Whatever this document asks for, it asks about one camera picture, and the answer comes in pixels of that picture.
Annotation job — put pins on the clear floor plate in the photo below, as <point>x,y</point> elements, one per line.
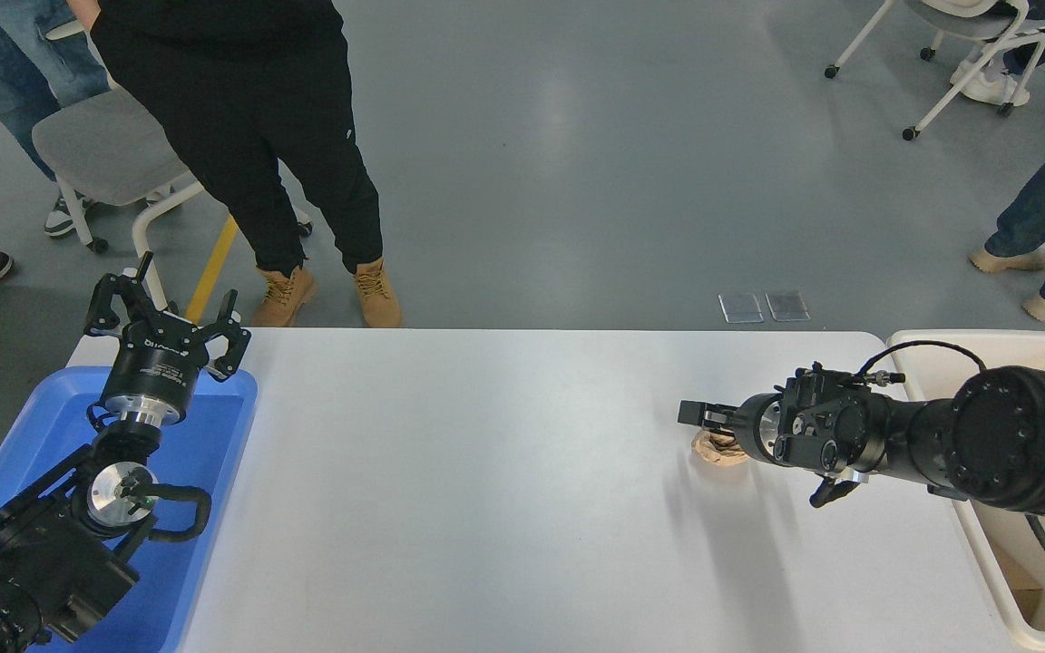
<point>787,306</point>
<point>741,307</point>

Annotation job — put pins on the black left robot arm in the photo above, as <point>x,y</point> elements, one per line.
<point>51,562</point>

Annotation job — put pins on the tan paper ball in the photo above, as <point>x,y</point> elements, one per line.
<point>717,452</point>

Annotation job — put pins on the large pale plastic bin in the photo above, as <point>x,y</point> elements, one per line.
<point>1030,349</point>

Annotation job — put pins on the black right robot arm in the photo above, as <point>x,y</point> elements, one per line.
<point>1003,435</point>

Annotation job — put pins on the blue plastic tray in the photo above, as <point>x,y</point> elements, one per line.
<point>205,435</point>

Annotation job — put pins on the grey seat white frame chair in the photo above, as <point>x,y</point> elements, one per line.
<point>940,9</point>
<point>105,145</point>

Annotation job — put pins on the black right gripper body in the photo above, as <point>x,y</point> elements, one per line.
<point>747,424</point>

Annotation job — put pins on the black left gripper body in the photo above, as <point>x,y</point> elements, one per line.
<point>155,367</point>

